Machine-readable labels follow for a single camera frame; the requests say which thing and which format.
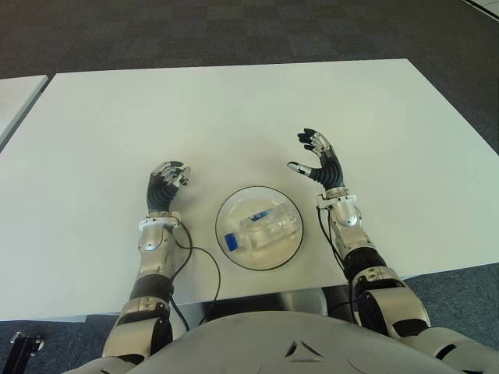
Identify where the black wheeled stand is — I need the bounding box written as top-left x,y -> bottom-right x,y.
10,331 -> 44,367

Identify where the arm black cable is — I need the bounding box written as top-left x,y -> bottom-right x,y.
169,225 -> 222,332
317,206 -> 359,324

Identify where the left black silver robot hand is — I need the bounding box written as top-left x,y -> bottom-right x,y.
146,159 -> 193,213

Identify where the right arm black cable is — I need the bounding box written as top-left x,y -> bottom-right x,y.
317,206 -> 359,324

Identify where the clear bottle with blue cap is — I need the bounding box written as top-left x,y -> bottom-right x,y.
224,202 -> 299,256

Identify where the neighbouring white table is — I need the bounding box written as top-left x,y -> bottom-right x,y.
0,76 -> 50,151

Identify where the grey robot leg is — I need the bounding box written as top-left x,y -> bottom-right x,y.
278,290 -> 328,317

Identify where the white plate with black rim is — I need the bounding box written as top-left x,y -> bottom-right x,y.
214,185 -> 304,270

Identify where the white furniture edge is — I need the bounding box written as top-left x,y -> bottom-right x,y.
463,0 -> 499,19

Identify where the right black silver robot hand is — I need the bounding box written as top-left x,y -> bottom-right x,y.
287,126 -> 348,192

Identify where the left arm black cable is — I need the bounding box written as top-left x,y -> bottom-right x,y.
169,225 -> 222,332

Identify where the grey robot torso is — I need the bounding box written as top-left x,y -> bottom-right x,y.
69,309 -> 499,374

